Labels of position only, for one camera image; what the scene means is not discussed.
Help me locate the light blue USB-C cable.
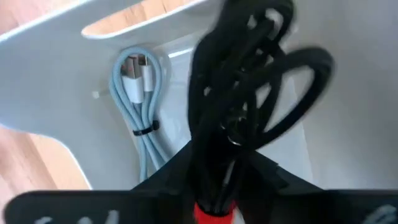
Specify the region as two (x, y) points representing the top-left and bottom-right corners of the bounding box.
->
(108, 45), (170, 183)

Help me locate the white plastic bin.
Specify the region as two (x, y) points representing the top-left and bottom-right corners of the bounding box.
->
(0, 0), (398, 191)

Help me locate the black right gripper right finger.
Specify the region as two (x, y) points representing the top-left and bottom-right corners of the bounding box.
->
(246, 151), (323, 192)

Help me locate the black cable with red tie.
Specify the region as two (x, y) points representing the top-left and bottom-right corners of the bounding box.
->
(186, 0), (335, 224)

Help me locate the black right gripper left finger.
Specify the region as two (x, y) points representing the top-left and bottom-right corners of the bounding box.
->
(132, 140), (197, 192)

